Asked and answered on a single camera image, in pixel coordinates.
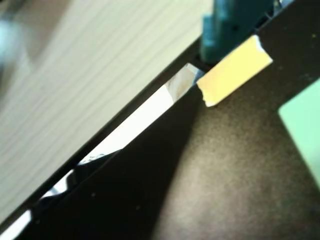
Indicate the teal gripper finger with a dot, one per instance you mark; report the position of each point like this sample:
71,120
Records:
220,32

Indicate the light green arch block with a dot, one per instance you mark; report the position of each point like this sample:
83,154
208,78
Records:
305,125

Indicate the yellow masking tape piece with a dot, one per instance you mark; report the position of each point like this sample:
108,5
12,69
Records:
232,72

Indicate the black table frame bar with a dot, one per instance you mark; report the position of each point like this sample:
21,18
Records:
100,135

